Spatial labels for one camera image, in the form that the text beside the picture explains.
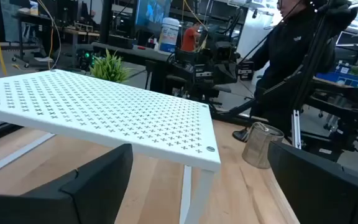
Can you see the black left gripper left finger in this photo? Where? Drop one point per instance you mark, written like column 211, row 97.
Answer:
column 73, row 199

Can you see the small red object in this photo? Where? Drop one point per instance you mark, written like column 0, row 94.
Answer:
column 141, row 47

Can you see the artificial green plant white pot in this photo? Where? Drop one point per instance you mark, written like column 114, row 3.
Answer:
column 109, row 68

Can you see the grey desk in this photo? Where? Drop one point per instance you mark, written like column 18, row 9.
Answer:
column 129, row 51

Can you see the person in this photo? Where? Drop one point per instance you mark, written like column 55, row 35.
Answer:
column 286, row 49
column 189, row 39

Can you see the white perforated metal shelf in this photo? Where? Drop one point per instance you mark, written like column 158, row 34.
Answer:
column 104, row 112

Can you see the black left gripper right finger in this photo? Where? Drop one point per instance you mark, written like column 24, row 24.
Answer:
column 328, row 193

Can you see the silver tin can candle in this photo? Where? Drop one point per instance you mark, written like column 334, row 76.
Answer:
column 258, row 149

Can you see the black rolling table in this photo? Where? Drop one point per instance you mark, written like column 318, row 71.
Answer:
column 39, row 20

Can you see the blue storage bin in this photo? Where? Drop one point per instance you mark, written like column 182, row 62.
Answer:
column 337, row 79

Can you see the white wipes tub blue label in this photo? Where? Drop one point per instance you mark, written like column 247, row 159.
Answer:
column 169, row 35

